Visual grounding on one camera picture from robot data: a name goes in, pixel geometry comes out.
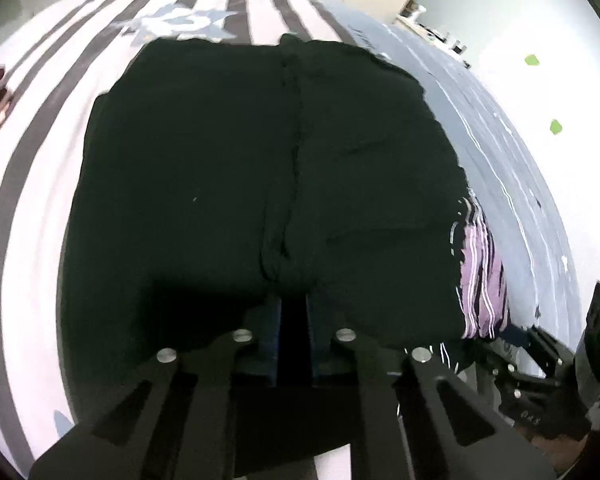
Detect black t-shirt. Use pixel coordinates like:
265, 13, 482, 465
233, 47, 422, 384
57, 31, 512, 478

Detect person's right hand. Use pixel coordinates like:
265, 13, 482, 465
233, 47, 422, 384
529, 434, 588, 476

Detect white headboard with apple stickers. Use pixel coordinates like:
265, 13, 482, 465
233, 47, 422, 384
415, 0, 600, 309

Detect white nightstand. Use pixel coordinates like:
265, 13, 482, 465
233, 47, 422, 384
393, 1, 471, 70

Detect striped bed sheet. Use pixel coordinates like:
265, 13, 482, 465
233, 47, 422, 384
0, 0, 583, 479

